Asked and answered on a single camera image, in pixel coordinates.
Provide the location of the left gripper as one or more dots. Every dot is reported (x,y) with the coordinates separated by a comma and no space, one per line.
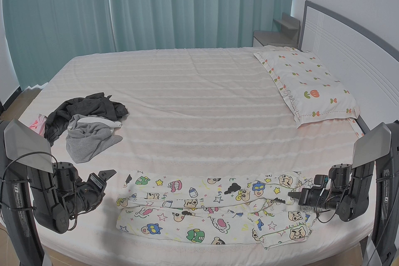
(95,182)

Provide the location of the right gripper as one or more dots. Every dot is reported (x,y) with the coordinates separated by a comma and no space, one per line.
(311,196)

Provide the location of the white printed pyjama top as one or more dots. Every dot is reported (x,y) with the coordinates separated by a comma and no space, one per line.
(202,196)

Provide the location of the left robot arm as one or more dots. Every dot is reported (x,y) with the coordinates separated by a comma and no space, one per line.
(18,196)

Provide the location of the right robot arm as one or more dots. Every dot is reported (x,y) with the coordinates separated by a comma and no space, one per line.
(383,180)

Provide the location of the bed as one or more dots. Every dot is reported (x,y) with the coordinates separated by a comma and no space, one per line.
(202,87)

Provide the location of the grey garment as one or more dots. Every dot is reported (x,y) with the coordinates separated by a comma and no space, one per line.
(84,146)

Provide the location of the black garment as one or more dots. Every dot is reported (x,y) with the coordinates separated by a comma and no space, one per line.
(87,105)

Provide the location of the pink garment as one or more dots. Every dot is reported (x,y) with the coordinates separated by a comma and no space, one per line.
(39,126)

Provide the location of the white printed pillow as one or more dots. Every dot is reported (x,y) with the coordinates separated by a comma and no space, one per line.
(308,84)

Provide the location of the grey bedside table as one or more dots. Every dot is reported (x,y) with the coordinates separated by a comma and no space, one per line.
(268,38)

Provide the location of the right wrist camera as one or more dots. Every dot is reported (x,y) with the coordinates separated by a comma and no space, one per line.
(321,181)

